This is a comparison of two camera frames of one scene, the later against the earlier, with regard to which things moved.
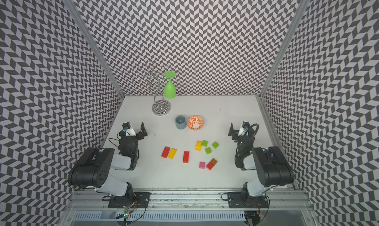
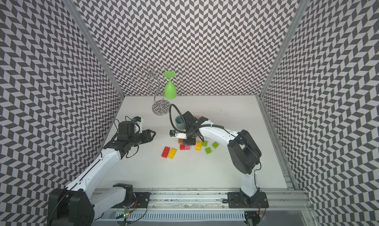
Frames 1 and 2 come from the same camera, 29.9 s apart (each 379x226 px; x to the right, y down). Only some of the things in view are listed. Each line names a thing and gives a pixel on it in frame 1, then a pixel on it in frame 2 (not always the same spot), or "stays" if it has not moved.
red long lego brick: [165, 152] stays
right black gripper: [234, 132] -> [190, 141]
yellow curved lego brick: [198, 145] stays
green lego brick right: [215, 144] stays
